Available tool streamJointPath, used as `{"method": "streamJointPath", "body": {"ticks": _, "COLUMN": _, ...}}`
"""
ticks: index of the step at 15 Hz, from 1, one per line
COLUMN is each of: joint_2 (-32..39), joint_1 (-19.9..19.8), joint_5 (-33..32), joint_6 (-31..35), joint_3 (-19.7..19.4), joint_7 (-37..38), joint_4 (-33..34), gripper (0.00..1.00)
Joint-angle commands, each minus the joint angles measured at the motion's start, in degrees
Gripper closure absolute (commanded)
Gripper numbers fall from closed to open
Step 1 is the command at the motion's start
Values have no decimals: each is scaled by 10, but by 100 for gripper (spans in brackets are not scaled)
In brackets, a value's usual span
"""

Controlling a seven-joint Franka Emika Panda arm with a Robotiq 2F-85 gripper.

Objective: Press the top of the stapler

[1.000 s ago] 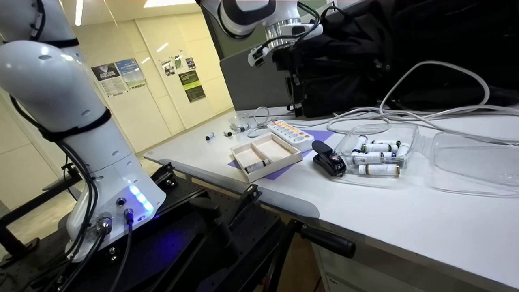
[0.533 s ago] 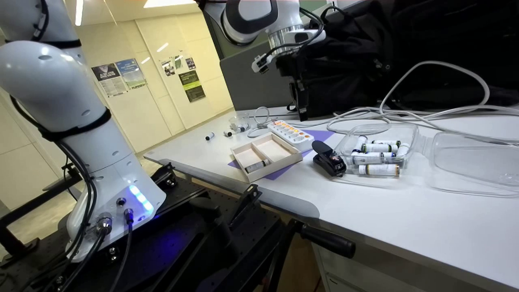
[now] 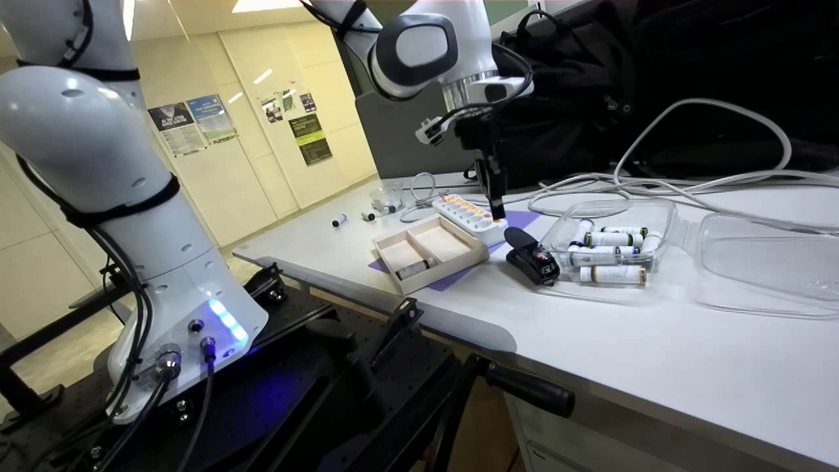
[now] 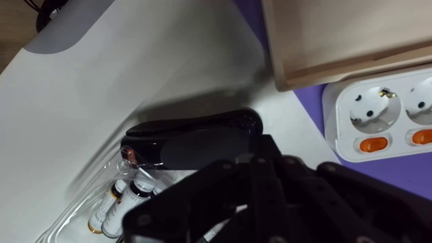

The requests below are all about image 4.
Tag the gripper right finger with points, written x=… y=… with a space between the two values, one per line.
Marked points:
x=337 y=209

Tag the purple mat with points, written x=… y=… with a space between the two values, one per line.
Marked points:
x=398 y=175

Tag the white power strip orange switches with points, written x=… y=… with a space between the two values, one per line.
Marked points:
x=378 y=111

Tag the grey rounded pad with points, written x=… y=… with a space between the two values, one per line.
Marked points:
x=67 y=30

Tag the small bottle with white label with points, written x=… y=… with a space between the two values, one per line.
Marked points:
x=126 y=206

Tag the light wooden box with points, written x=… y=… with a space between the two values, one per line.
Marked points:
x=337 y=37

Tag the black stapler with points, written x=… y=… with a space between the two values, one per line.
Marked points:
x=189 y=141

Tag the clear plastic tray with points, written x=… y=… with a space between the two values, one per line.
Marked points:
x=84 y=209

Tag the small bottle with gold base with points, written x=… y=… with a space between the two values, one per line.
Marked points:
x=103 y=211

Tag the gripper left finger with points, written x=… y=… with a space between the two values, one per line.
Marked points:
x=202 y=202

